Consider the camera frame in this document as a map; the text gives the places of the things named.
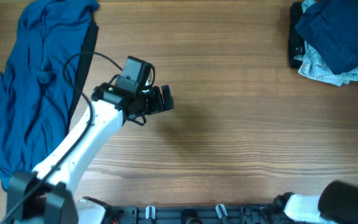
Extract dark blue shorts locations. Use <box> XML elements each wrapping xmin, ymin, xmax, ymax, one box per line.
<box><xmin>295</xmin><ymin>0</ymin><xmax>358</xmax><ymax>75</ymax></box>

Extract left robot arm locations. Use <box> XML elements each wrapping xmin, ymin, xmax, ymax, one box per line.
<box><xmin>2</xmin><ymin>56</ymin><xmax>173</xmax><ymax>223</ymax></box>

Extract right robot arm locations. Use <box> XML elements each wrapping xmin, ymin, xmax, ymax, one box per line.
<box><xmin>272</xmin><ymin>0</ymin><xmax>358</xmax><ymax>223</ymax></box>

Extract black garment under shirt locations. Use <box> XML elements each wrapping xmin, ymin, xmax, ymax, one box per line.
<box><xmin>67</xmin><ymin>21</ymin><xmax>99</xmax><ymax>130</ymax></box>

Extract light blue folded jeans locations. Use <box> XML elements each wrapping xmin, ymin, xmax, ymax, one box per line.
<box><xmin>298</xmin><ymin>1</ymin><xmax>358</xmax><ymax>86</ymax></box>

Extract black folded garment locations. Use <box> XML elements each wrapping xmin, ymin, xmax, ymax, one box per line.
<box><xmin>288</xmin><ymin>2</ymin><xmax>306</xmax><ymax>69</ymax></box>

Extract bright blue shirt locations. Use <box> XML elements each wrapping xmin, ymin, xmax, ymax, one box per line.
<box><xmin>0</xmin><ymin>0</ymin><xmax>99</xmax><ymax>189</ymax></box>

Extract left black cable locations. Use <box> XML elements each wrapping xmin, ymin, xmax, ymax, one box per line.
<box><xmin>0</xmin><ymin>51</ymin><xmax>124</xmax><ymax>224</ymax></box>

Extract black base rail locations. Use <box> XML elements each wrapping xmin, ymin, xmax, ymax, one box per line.
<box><xmin>102</xmin><ymin>204</ymin><xmax>294</xmax><ymax>224</ymax></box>

